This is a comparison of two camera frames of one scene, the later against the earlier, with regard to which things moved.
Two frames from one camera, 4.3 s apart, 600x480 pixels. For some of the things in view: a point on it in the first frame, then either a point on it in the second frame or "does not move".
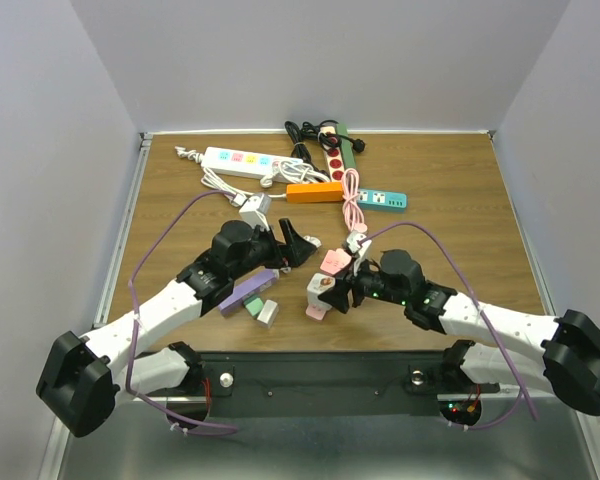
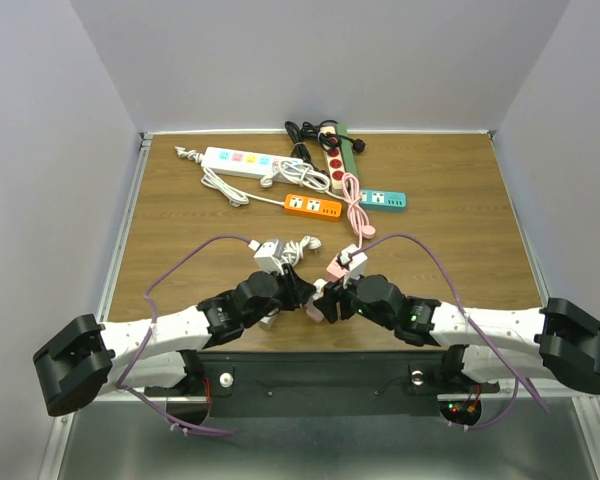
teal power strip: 381,200 does not move
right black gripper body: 372,283 to 347,304
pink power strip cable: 352,206 does not move
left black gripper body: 263,251 to 287,299
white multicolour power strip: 244,162 does not move
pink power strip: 315,311 does not move
